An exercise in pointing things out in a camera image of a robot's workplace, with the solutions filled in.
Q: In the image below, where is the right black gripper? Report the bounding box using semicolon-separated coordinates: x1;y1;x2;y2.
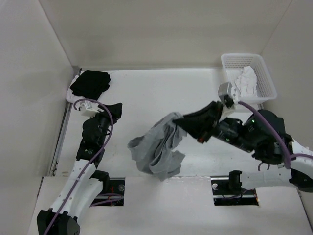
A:
172;98;255;150

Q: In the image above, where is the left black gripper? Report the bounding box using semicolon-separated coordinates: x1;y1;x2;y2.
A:
89;103;122;145

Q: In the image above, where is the grey tank top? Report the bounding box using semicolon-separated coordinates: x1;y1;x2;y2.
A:
127;112;187;181

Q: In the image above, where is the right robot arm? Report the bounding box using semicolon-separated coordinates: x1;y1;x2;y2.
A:
173;100;313;195

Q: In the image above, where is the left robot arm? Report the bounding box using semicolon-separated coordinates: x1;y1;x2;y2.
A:
37;99;122;235

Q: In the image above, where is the folded black tank top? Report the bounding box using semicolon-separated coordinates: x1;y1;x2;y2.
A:
69;70;111;100

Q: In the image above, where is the folded white tank top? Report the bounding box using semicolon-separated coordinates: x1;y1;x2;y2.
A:
66;75;85;104

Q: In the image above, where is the crumpled white tank top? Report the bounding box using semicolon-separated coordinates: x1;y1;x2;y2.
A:
235;66;257;98

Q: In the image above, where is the white plastic basket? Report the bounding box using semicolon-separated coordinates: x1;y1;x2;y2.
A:
221;53;277;105

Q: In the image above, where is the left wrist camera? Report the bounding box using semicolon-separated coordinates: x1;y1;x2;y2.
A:
73;99;100;118

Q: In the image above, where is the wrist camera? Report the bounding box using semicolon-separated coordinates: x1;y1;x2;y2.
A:
218;82;236;110
73;99;100;118

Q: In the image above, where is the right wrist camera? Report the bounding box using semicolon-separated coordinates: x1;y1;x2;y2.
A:
218;82;236;110

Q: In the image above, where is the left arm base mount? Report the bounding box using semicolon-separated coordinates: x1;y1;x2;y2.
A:
91;178;126;207

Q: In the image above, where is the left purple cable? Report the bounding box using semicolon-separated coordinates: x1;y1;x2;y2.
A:
43;99;124;235

